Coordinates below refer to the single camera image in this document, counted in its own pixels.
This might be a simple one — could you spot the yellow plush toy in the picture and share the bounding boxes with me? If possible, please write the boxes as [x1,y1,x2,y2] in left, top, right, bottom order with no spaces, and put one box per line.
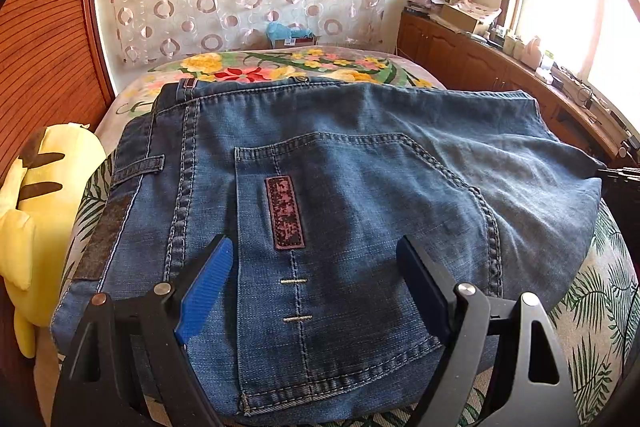
[0,122,108,358]

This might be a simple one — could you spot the wooden cabinet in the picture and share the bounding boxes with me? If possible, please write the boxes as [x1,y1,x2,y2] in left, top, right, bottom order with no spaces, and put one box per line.
[397,9,640,168]

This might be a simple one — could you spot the patterned paper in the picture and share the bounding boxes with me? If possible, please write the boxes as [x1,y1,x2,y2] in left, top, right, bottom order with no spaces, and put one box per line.
[460,0,502,24]

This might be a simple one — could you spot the window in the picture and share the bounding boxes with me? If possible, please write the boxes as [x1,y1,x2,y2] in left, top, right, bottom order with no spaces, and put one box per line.
[505,0,640,108]

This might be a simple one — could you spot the wooden slatted wardrobe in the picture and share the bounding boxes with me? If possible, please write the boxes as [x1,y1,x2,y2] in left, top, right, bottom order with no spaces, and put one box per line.
[0,0,118,188]

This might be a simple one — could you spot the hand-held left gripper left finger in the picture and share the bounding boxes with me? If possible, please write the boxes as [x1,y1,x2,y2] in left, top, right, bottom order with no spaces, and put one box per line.
[50,234,235,427]

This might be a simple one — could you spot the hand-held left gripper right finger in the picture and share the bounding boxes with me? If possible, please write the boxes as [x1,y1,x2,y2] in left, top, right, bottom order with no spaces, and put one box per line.
[396,236,581,427]

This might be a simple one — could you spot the floral blanket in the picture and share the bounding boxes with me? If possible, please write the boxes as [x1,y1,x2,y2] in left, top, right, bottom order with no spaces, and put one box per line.
[112,48,446,118]

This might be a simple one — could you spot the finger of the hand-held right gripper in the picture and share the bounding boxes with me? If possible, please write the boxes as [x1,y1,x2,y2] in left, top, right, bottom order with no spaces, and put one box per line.
[597,164,640,188]

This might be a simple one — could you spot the bed with floral sheet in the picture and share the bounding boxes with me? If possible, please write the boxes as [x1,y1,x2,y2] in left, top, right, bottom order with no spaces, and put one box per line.
[60,147,640,427]

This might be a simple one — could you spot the blue plastic bag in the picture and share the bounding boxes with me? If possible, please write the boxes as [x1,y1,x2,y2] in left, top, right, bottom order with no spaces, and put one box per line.
[266,22,313,42]

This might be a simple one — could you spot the cardboard box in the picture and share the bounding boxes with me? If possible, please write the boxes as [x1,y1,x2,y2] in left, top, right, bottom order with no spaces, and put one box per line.
[440,4,488,35]

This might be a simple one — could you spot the blue denim pants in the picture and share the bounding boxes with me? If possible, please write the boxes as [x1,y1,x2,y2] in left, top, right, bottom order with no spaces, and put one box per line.
[50,77,606,418]

